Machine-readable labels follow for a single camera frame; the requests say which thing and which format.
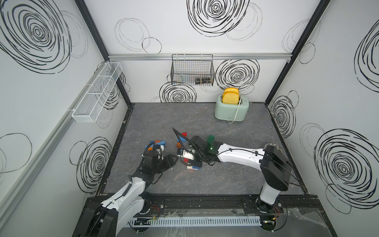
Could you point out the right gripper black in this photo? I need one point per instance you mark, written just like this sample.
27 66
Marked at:
197 164

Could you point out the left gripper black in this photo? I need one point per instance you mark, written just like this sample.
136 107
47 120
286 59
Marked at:
168 161

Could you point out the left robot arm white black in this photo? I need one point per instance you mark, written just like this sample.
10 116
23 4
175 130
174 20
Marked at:
107 218

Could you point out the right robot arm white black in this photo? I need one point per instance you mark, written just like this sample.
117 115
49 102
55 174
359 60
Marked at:
269 160

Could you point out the green lego brick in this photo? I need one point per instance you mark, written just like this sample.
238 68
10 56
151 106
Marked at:
210 139

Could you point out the light blue long lego brick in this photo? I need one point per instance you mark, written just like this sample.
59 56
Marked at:
181 139

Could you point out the mint green toaster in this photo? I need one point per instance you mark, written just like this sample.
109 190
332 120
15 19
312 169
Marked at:
231 112

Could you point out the yellow toast slice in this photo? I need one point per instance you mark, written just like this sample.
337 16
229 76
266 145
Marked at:
231 96

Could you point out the patterned ceramic bowl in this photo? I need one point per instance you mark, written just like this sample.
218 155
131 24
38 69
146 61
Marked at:
273 145

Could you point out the white cable duct strip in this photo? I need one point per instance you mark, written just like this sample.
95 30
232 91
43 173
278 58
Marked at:
215 221

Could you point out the black wire wall basket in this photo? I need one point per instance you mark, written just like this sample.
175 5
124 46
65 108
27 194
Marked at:
192 72

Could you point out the white wire wall shelf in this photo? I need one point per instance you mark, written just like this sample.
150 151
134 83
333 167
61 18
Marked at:
94 100

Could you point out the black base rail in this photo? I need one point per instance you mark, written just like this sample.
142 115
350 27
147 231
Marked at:
247 203

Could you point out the grey wall rail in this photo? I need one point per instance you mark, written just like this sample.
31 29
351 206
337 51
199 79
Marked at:
200 56

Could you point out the black corner frame post left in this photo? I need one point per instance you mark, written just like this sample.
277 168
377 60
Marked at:
99 43

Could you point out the black corner frame post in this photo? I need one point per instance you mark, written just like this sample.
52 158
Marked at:
99 43
319 11

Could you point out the black corner frame post right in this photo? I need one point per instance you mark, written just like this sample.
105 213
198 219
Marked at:
319 11

